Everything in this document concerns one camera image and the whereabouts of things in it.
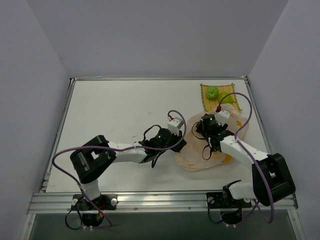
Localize yellow woven bamboo mat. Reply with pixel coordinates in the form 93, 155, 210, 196
200, 83, 235, 112

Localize green fake apple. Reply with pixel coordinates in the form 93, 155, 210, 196
218, 92, 234, 104

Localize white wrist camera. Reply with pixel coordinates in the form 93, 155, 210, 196
167, 117, 183, 136
215, 105, 231, 126

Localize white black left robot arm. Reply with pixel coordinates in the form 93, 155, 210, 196
70, 127, 187, 210

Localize green fake pear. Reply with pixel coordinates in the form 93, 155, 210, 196
205, 86, 220, 100

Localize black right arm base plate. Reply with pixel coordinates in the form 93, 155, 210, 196
206, 191, 252, 209

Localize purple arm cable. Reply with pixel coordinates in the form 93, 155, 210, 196
216, 92, 275, 224
52, 109, 187, 229

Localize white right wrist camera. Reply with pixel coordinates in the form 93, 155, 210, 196
215, 105, 231, 126

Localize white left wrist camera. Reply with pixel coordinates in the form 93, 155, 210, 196
167, 117, 183, 136

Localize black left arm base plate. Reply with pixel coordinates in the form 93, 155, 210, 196
71, 194, 118, 211

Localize aluminium front frame rail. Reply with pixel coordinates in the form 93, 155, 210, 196
26, 188, 300, 215

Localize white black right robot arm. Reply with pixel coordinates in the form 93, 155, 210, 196
196, 114, 296, 207

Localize translucent printed plastic bag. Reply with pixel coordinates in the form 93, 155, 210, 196
175, 103, 247, 172

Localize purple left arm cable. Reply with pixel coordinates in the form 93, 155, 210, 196
52, 109, 187, 229

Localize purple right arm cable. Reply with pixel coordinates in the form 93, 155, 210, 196
216, 92, 275, 224

